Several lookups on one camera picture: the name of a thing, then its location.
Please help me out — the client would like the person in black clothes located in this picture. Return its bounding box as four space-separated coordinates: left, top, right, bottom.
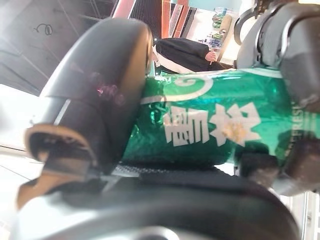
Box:
151 37 234 74

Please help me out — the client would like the shelf with colourful goods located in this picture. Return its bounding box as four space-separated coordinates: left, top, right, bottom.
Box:
194 6 234 49

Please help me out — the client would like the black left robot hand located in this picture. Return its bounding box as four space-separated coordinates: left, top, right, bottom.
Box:
14 0 320 240

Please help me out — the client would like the green beer can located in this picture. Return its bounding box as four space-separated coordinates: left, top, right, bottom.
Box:
119 66 298 169

